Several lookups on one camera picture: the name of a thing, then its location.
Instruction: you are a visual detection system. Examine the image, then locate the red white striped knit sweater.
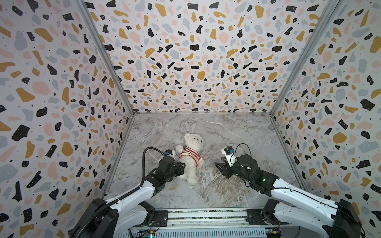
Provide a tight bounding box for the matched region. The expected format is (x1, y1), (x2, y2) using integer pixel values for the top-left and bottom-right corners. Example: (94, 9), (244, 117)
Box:
(179, 146), (202, 167)

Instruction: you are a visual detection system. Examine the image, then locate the white plush teddy bear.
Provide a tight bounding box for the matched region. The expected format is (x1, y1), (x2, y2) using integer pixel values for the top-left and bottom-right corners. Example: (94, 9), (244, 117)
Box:
(175, 133), (205, 185)

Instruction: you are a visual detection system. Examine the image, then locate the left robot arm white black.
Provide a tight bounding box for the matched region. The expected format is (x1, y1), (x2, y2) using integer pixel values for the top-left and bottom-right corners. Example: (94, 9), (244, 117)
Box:
(68, 156), (186, 238)

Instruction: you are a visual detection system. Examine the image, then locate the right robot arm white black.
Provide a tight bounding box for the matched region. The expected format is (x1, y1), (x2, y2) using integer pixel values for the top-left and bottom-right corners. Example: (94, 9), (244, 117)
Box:
(215, 154), (365, 238)

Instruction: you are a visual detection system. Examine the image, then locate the white ribbed vent strip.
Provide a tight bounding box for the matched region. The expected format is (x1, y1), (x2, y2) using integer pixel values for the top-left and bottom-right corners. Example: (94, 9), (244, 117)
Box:
(134, 228), (267, 238)

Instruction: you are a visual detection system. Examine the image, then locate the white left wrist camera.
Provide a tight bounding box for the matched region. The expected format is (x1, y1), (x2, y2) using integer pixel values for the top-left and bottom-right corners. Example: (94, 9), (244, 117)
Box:
(165, 149), (176, 159)

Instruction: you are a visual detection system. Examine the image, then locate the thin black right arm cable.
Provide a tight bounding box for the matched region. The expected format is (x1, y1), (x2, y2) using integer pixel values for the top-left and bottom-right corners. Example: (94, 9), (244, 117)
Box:
(233, 143), (253, 158)

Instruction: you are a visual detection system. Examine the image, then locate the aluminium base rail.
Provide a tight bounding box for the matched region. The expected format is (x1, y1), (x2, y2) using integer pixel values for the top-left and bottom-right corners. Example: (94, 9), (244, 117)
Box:
(79, 207), (335, 233)

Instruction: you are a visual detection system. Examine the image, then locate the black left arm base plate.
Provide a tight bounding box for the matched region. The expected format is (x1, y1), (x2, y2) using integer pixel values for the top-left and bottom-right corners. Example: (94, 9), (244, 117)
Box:
(140, 210), (169, 228)

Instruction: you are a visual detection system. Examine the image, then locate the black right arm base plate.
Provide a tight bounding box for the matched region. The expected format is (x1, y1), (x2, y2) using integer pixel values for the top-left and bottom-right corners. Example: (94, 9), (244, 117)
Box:
(246, 209), (287, 226)

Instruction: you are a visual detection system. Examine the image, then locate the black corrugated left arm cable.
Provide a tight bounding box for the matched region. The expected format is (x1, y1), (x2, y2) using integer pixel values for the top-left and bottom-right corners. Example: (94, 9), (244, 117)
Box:
(72, 147), (167, 238)

